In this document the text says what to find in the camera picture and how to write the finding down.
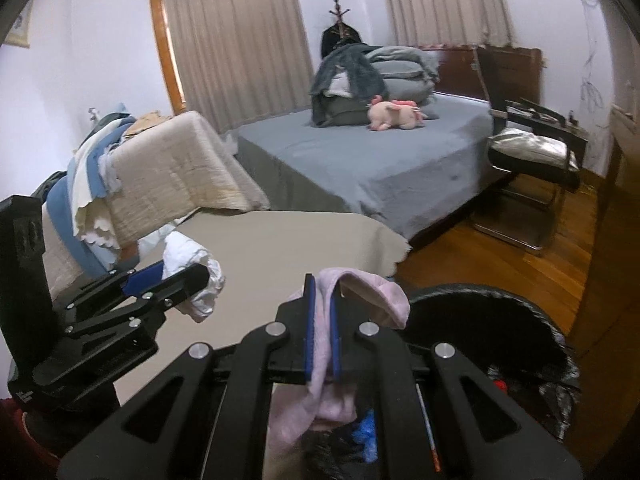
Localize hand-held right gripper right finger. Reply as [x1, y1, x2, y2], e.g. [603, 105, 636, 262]
[329, 294, 585, 480]

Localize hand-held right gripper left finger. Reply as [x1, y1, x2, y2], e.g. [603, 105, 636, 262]
[55, 274, 316, 480]

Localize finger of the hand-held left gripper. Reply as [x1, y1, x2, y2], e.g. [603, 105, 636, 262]
[69, 261, 166, 312]
[64, 261, 212, 339]

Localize white tissue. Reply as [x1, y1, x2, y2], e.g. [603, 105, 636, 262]
[161, 231, 226, 324]

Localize pink cloth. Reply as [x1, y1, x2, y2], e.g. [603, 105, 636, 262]
[267, 267, 411, 456]

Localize black lined waste bin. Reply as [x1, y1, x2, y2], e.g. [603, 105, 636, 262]
[400, 282, 584, 480]

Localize beige tablecloth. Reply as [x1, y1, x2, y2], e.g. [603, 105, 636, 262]
[114, 210, 414, 397]

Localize cream scalloped cloth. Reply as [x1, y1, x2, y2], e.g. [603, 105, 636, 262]
[71, 125, 127, 252]

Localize blue crumpled plastic piece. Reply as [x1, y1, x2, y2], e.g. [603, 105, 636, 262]
[352, 409, 377, 462]

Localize beige quilt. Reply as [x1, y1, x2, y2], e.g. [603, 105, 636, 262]
[106, 110, 271, 252]

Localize light blue cloth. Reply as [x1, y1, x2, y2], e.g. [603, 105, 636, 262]
[69, 114, 137, 187]

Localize brown paper sheet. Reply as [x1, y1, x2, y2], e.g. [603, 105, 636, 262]
[122, 111, 174, 137]

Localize bed with grey sheet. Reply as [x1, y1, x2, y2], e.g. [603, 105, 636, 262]
[235, 89, 507, 242]

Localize olive grey pillow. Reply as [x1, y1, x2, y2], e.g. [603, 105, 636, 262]
[312, 95, 375, 128]

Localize pink plush toy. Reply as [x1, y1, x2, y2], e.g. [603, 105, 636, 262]
[367, 98, 429, 132]

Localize black metal chair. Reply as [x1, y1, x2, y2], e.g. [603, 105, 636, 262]
[470, 46, 589, 257]

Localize beige striped curtain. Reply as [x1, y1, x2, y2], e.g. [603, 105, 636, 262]
[379, 0, 514, 49]
[162, 0, 332, 132]

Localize dark grey fuzzy blanket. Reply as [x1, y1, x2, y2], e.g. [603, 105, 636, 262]
[308, 43, 384, 126]

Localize silver seat cushion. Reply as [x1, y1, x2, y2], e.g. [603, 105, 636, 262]
[487, 127, 582, 172]

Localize folded grey duvet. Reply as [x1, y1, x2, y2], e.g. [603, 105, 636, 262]
[367, 45, 441, 107]

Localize black coat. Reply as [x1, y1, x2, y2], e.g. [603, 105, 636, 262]
[320, 25, 364, 59]

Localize wooden coat rack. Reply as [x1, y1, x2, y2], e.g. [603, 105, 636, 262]
[327, 0, 352, 37]

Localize dark wooden headboard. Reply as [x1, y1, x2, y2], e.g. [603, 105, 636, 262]
[420, 45, 544, 107]

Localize wooden desk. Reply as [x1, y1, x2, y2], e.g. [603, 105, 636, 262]
[604, 102, 640, 192]

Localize wooden window frame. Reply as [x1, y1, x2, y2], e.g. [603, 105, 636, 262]
[137, 0, 304, 117]

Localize framed wall picture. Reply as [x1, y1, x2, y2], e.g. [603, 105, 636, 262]
[2, 0, 37, 49]

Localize hanging wall cables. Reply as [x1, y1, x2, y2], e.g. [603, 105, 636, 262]
[564, 0, 610, 112]

